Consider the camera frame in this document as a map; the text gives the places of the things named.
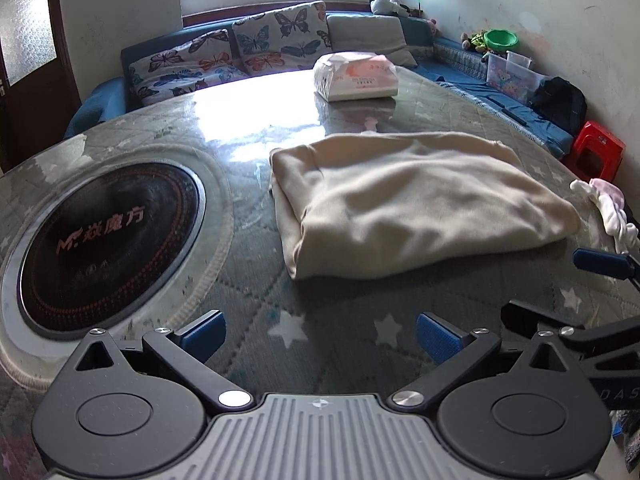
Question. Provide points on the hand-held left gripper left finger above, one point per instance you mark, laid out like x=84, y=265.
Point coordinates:
x=202, y=335

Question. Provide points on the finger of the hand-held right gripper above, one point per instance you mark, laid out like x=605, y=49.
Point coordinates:
x=597, y=260
x=540, y=317

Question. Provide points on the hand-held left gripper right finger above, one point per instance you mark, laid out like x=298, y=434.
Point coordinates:
x=437, y=339

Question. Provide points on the cream knit garment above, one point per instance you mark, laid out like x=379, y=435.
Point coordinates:
x=415, y=200

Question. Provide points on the white and pink small garment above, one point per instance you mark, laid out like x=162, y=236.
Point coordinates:
x=607, y=210

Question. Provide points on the red plastic stool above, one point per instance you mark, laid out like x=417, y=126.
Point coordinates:
x=597, y=145

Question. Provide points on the built-in induction cooker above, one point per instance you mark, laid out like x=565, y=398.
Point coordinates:
x=100, y=240

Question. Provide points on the black backpack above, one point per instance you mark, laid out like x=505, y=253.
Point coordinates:
x=560, y=105

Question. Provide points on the black remote control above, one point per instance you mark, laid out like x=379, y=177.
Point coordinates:
x=514, y=115

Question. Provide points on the clear plastic storage box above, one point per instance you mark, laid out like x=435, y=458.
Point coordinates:
x=515, y=77

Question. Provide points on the green plastic bowl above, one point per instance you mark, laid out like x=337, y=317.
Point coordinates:
x=501, y=40

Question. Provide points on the blue sofa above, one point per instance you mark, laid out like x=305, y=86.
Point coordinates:
x=460, y=62

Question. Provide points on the small green plush toy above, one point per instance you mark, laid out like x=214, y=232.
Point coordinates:
x=474, y=41

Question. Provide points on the butterfly print cushion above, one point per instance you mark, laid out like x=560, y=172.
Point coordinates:
x=185, y=67
x=280, y=35

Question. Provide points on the pink white tissue pack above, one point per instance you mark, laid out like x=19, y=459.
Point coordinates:
x=355, y=77

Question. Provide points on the dark wooden door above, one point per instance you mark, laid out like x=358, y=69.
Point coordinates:
x=30, y=110

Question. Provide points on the small pink plush toy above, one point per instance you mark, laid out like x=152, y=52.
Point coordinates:
x=432, y=26

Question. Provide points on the grey cushion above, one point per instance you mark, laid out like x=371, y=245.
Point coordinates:
x=370, y=37

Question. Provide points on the panda plush toy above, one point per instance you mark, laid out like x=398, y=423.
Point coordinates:
x=385, y=5

